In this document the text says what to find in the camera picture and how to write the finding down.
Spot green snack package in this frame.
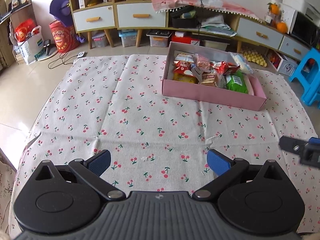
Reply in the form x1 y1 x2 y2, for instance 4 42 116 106
226 71 248 94

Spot clear wafer biscuit packet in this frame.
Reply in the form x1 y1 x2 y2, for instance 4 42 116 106
200 73 219 87

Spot large red popcorn snack bag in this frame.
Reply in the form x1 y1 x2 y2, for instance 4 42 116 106
213 61 240 75

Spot white blue bread package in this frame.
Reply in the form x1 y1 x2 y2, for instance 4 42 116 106
231 53 254 75

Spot pink wafer snack packet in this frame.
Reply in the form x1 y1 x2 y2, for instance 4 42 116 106
195 53 211 72

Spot small red snack packet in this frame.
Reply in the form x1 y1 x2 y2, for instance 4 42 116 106
174 61 193 76

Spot orange white biscuit packet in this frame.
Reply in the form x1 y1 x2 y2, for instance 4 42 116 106
175 52 194 62

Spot silver truffle chocolate packet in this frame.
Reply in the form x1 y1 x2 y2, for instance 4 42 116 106
191 64 203 83

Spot blue plastic stool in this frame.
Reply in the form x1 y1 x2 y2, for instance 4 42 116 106
289 48 319 108

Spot cherry print white cloth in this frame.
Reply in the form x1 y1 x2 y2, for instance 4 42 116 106
12 55 319 232

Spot yellow egg tray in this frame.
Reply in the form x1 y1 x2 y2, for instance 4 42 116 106
240 49 267 67

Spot pink cardboard box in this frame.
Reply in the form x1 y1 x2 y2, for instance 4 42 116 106
162 42 267 111

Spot yellow snack packet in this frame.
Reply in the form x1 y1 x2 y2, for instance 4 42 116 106
173 73 198 84

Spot black microwave oven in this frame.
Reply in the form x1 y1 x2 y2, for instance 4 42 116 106
290 12 319 48

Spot orange fruit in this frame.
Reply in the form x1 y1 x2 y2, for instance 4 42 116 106
276 22 288 34

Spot red round drum container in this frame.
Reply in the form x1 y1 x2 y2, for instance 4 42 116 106
49 20 80 54

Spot white shopping bag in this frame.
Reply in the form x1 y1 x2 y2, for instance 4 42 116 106
18 25 44 65

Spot clear plastic storage bin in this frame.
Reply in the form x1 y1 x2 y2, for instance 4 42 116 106
118 29 137 48

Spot red gift bag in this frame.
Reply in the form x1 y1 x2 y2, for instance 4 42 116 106
15 18 36 42

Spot black bag on shelf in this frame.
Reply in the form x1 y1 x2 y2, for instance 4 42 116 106
169 5 199 29

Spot wooden tv cabinet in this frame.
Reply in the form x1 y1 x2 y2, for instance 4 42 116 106
69 0 310 61

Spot purple hat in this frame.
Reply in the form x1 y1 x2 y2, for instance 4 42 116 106
49 0 73 27

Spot pink cloth cabinet cover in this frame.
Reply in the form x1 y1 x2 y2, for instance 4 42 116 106
151 0 262 23

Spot wooden side shelf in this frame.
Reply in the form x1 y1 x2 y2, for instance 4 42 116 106
1 0 35 68

